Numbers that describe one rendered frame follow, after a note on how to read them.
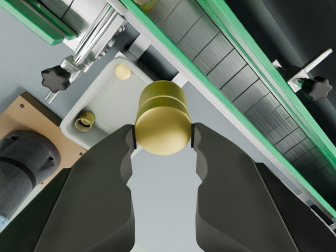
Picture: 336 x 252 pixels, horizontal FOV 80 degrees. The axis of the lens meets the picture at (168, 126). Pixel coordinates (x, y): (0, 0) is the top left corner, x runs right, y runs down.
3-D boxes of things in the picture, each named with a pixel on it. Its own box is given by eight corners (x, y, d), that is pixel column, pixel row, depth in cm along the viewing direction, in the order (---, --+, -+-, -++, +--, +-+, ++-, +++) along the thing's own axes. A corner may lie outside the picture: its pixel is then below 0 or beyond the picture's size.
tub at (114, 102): (179, 95, 51) (184, 109, 43) (124, 150, 58) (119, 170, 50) (124, 44, 44) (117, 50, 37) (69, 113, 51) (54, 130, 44)
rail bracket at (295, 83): (300, 51, 36) (372, 69, 24) (267, 79, 38) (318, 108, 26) (288, 34, 34) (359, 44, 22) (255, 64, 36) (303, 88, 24)
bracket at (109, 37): (132, 21, 37) (128, 22, 31) (102, 60, 40) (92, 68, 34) (116, 5, 36) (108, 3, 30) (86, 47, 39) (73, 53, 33)
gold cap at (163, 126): (137, 80, 14) (129, 105, 11) (187, 79, 15) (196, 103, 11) (141, 123, 16) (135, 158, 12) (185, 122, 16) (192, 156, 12)
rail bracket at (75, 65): (135, 12, 30) (125, 10, 19) (74, 91, 36) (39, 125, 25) (119, -5, 29) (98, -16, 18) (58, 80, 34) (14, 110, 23)
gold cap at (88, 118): (90, 119, 46) (95, 111, 50) (74, 117, 46) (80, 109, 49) (91, 132, 48) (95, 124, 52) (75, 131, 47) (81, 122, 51)
